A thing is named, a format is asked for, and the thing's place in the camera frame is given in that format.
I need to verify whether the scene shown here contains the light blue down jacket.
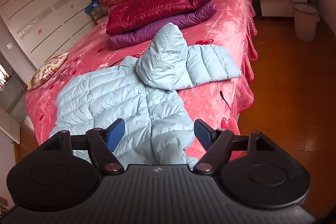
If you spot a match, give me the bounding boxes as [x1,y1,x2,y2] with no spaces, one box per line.
[52,23,241,166]

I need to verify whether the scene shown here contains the pink floral bed blanket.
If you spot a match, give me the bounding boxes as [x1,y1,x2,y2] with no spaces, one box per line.
[26,0,257,165]

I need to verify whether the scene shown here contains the floral cushion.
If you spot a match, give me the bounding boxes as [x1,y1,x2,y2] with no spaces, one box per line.
[28,52,69,90]

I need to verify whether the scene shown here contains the folded purple down jacket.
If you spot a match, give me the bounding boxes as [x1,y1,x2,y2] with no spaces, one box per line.
[109,2,218,50]

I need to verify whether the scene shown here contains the blue storage boxes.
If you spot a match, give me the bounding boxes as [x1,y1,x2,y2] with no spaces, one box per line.
[85,0,108,20]

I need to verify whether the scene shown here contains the folded crimson down jacket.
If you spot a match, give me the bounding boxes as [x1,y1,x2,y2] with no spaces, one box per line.
[106,0,212,36]

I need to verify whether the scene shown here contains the white wardrobe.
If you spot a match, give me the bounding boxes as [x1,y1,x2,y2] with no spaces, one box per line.
[1,0,95,68]

